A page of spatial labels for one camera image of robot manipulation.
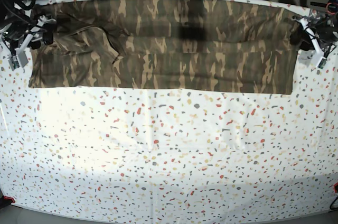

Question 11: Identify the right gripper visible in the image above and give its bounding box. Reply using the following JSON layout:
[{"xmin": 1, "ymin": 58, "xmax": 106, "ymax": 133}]
[{"xmin": 1, "ymin": 15, "xmax": 57, "ymax": 59}]

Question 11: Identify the red table clamp right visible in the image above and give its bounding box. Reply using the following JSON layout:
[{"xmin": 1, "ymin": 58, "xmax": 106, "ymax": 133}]
[{"xmin": 333, "ymin": 183, "xmax": 338, "ymax": 194}]

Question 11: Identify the red table clamp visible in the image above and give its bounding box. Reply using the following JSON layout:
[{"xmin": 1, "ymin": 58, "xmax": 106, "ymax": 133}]
[
  {"xmin": 333, "ymin": 183, "xmax": 338, "ymax": 194},
  {"xmin": 0, "ymin": 196, "xmax": 15, "ymax": 207}
]

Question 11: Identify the camouflage T-shirt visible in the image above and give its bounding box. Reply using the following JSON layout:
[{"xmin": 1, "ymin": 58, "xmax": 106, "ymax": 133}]
[{"xmin": 29, "ymin": 0, "xmax": 301, "ymax": 95}]

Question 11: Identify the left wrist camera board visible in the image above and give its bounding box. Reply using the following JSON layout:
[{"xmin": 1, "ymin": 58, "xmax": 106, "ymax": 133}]
[{"xmin": 312, "ymin": 55, "xmax": 327, "ymax": 69}]

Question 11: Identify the red table clamp left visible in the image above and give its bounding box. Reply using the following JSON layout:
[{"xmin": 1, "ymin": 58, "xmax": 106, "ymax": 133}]
[{"xmin": 0, "ymin": 196, "xmax": 15, "ymax": 207}]

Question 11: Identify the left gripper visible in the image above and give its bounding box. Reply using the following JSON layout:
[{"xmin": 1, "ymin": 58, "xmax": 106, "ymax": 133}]
[{"xmin": 290, "ymin": 15, "xmax": 337, "ymax": 61}]

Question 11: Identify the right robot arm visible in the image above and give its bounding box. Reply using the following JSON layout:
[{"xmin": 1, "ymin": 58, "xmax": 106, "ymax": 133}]
[{"xmin": 1, "ymin": 0, "xmax": 57, "ymax": 61}]

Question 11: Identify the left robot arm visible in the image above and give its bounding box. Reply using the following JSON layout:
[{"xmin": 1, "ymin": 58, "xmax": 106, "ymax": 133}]
[{"xmin": 290, "ymin": 0, "xmax": 337, "ymax": 69}]

